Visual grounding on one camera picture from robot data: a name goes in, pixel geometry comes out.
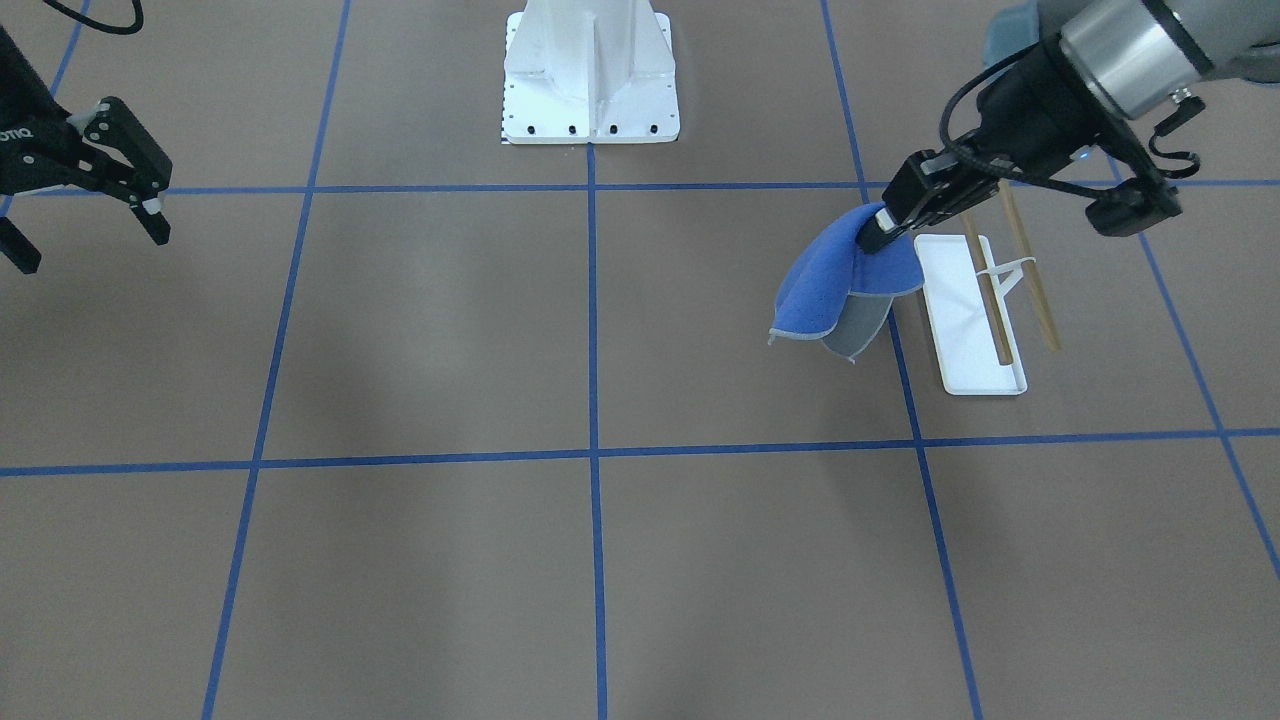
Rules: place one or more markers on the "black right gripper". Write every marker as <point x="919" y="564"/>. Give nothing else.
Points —
<point x="22" y="150"/>

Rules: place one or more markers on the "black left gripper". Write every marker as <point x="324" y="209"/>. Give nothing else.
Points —
<point x="1035" y="97"/>

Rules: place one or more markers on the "blue and grey towel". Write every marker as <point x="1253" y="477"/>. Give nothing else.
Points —
<point x="839" y="295"/>

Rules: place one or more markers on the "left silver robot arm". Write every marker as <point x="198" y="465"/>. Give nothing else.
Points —
<point x="1132" y="56"/>

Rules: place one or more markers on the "white towel rack with wooden bars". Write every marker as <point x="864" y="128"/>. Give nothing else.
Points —
<point x="966" y="296"/>

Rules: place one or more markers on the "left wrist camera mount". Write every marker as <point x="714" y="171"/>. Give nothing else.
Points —
<point x="1148" y="198"/>

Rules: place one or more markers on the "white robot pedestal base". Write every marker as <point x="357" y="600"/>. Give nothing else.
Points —
<point x="580" y="72"/>

